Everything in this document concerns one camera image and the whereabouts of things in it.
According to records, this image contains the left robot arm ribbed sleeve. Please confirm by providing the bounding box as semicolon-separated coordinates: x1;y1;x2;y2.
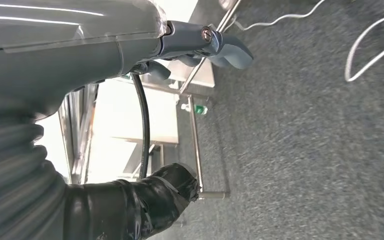
0;112;68;240

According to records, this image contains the green plastic bottle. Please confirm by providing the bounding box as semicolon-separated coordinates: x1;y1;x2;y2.
181;103;209;116

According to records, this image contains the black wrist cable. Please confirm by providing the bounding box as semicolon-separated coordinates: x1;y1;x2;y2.
130;73;152;181

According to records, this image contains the steel workbench frame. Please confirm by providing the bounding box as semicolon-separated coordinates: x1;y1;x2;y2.
57;0;243;200

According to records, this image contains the white floor cable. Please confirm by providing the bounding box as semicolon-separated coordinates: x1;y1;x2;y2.
344;11;384;83
233;0;327;32

